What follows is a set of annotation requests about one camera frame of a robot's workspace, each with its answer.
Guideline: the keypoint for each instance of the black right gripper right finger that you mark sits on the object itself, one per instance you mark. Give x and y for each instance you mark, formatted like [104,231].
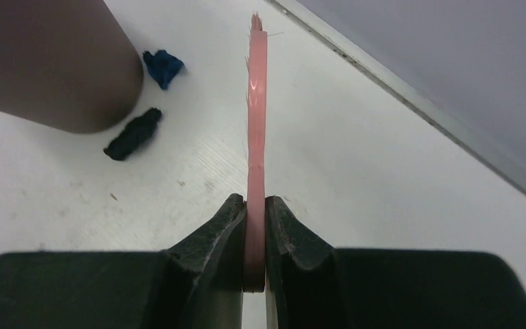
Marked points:
[311,284]

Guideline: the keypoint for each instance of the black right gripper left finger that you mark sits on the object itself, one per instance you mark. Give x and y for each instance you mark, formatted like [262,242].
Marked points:
[196,283]

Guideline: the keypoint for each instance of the pink hand brush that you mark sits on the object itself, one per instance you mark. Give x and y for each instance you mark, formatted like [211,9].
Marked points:
[253,276]

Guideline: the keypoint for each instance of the dark scrap beside bin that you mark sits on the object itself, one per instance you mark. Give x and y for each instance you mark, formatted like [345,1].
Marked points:
[134,135]

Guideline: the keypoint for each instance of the blue scrap behind bin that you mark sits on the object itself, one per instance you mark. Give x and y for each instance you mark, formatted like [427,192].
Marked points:
[162,67]

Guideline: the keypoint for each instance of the brown waste bin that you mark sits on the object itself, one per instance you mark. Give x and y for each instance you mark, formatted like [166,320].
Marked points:
[67,65]

